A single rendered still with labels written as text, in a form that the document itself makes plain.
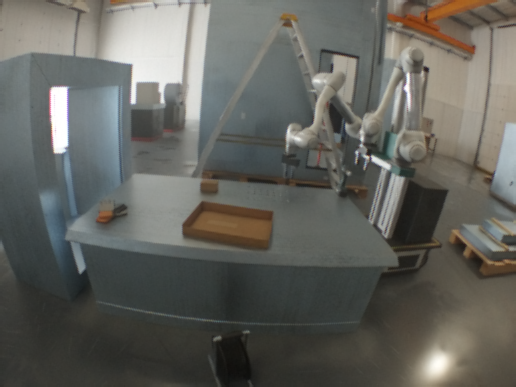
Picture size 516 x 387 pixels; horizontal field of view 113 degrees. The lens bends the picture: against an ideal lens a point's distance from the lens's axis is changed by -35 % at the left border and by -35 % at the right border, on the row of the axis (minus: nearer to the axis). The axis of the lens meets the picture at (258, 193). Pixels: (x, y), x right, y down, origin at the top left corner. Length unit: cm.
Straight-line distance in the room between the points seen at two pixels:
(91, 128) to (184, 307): 174
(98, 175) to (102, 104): 66
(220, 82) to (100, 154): 203
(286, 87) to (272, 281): 289
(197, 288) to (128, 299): 47
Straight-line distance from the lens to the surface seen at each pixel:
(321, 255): 126
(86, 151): 261
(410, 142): 175
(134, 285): 155
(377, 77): 409
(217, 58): 383
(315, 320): 165
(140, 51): 1387
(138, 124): 717
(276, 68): 376
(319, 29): 394
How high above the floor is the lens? 132
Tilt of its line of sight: 21 degrees down
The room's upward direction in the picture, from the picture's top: 6 degrees clockwise
